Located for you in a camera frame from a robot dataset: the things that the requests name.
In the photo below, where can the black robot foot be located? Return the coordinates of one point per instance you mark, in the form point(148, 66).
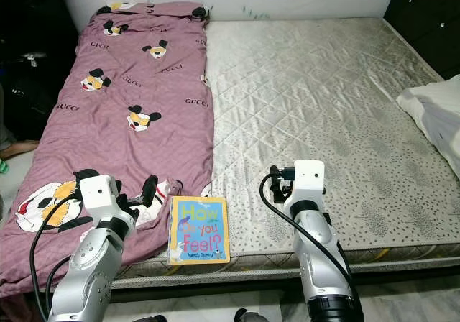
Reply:
point(155, 318)
point(246, 315)

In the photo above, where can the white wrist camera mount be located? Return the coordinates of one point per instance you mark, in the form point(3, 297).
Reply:
point(309, 178)
point(97, 192)

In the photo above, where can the white pillow with tree print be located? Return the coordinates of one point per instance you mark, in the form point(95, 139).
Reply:
point(435, 113)

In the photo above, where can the black left robot foot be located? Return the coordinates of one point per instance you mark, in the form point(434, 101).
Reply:
point(155, 318)

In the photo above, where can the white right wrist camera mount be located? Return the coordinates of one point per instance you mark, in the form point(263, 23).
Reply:
point(309, 178)

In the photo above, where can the grey quilted mattress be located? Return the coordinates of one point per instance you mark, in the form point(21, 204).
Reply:
point(316, 106)

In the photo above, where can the blue yellow children's book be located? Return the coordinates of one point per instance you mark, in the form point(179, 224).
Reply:
point(198, 232)

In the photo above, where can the purple cartoon print blanket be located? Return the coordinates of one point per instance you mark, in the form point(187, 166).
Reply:
point(86, 142)

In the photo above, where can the dark bed base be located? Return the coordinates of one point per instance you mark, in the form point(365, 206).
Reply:
point(259, 290)

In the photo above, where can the black right robot foot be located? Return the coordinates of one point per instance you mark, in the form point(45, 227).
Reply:
point(246, 315)

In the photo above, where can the green plastic stool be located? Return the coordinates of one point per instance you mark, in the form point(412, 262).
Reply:
point(3, 167)

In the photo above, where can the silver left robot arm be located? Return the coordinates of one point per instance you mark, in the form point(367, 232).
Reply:
point(90, 272)

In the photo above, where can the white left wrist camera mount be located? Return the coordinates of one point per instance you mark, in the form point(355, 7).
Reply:
point(97, 192)

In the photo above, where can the black tufted headboard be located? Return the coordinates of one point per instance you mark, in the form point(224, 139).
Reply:
point(424, 13)

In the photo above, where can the person in grey trousers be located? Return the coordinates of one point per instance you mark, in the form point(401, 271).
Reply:
point(21, 149)

